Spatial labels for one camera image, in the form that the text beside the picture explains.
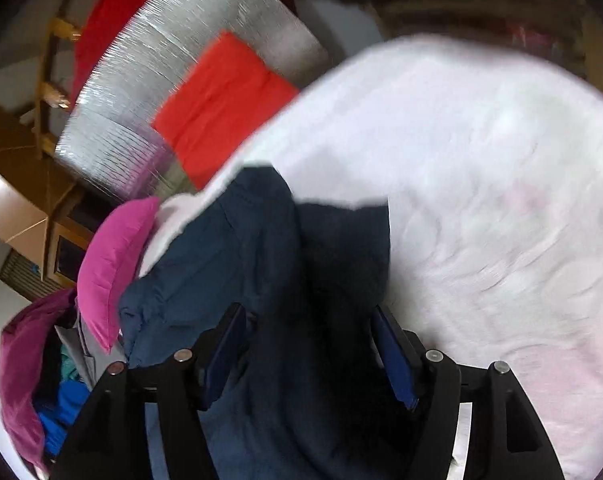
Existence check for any white bed sheet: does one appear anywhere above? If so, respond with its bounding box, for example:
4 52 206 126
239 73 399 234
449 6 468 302
138 32 603 480

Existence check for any orange-red folded cloth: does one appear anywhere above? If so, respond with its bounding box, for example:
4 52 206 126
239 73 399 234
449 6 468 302
151 30 302 192

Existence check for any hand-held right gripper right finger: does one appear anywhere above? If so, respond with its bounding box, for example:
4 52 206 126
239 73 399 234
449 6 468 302
370 304 566 480

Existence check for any grey cloth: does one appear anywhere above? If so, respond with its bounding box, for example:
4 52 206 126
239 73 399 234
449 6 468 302
54 305 116 392

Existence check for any navy puffer jacket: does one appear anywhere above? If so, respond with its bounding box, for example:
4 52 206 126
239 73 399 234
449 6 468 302
118 165 427 480

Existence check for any wooden ladder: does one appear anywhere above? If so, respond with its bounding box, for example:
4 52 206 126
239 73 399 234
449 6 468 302
28 0 112 161

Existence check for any red cloth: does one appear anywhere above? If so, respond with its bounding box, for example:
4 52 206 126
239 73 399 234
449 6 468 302
71 0 187 106

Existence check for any silver foil mat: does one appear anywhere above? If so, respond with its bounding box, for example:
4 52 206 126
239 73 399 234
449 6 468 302
55 0 332 206

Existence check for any magenta cloth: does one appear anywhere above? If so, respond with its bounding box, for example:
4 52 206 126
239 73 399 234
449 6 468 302
0 287 79 476

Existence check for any wooden cabinet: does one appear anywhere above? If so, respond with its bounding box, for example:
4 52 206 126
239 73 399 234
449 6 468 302
38 195 99 283

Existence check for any bright blue cloth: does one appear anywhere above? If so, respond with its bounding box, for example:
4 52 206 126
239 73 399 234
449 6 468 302
34 380 93 457

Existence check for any pink pillow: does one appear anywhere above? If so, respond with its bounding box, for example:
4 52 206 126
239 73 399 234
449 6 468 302
76 196 162 353

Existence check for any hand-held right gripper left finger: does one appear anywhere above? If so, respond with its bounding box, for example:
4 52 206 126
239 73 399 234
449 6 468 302
51 302 249 480

